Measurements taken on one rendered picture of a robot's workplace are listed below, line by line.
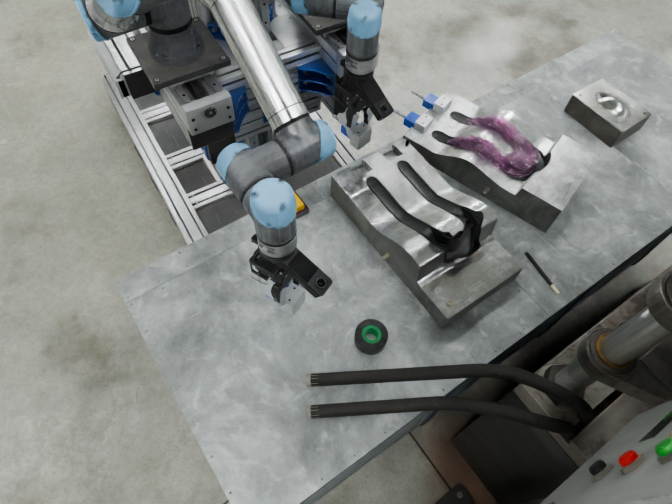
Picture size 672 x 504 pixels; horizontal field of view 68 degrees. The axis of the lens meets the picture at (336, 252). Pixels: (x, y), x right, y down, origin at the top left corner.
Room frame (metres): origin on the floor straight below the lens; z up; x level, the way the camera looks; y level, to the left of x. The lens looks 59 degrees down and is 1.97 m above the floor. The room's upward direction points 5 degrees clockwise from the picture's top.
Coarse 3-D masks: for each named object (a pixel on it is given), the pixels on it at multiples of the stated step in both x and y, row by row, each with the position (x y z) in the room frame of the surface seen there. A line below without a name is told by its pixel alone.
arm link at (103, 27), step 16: (80, 0) 1.04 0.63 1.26; (96, 0) 0.97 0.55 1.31; (112, 0) 0.76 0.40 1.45; (128, 0) 0.77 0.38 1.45; (144, 0) 0.78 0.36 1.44; (160, 0) 0.81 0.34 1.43; (96, 16) 1.01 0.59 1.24; (112, 16) 0.78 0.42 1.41; (128, 16) 0.78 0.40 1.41; (144, 16) 1.09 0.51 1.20; (96, 32) 1.01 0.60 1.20; (112, 32) 1.01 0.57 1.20; (128, 32) 1.08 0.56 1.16
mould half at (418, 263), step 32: (384, 160) 0.96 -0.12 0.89; (416, 160) 0.97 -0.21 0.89; (352, 192) 0.84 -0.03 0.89; (416, 192) 0.86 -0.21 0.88; (448, 192) 0.87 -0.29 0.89; (384, 224) 0.75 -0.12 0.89; (448, 224) 0.73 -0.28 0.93; (416, 256) 0.63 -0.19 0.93; (480, 256) 0.69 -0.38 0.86; (416, 288) 0.59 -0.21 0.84; (448, 288) 0.59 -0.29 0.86; (480, 288) 0.59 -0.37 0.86; (448, 320) 0.51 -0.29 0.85
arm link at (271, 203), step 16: (256, 192) 0.50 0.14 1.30; (272, 192) 0.50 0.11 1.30; (288, 192) 0.51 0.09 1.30; (256, 208) 0.47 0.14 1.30; (272, 208) 0.47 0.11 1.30; (288, 208) 0.48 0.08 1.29; (256, 224) 0.48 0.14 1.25; (272, 224) 0.46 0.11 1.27; (288, 224) 0.47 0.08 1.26; (272, 240) 0.46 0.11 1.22; (288, 240) 0.47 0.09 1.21
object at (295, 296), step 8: (256, 280) 0.53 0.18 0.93; (264, 280) 0.53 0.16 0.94; (288, 288) 0.50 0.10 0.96; (296, 288) 0.50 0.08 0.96; (288, 296) 0.48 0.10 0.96; (296, 296) 0.48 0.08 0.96; (304, 296) 0.50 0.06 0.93; (288, 304) 0.46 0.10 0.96; (296, 304) 0.47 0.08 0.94; (288, 312) 0.47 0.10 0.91
